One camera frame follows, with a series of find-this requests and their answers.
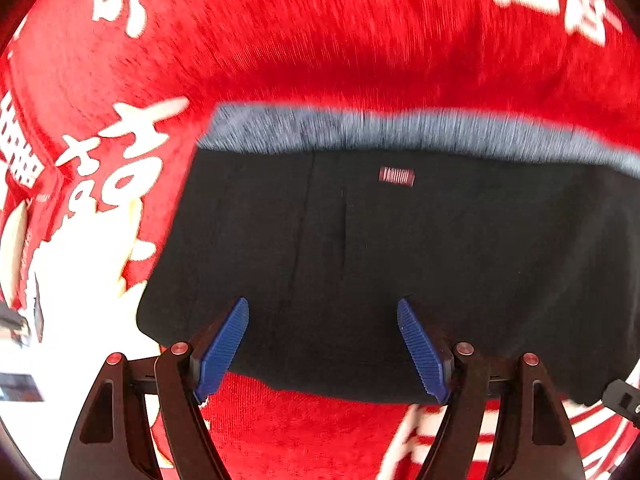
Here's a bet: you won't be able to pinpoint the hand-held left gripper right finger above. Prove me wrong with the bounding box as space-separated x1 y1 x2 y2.
397 296 586 480

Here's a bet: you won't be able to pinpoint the cream cloth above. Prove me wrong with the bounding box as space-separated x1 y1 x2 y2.
0 195 161 361

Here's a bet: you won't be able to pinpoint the red printed blanket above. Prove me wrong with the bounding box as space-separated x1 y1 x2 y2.
0 0 640 480

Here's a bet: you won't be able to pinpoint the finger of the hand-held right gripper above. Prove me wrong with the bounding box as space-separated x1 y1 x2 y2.
602 379 640 420

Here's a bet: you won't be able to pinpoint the black pants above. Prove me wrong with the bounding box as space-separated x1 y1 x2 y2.
136 102 640 407

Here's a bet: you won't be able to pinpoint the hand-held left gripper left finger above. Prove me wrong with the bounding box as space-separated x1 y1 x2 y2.
60 297 250 480

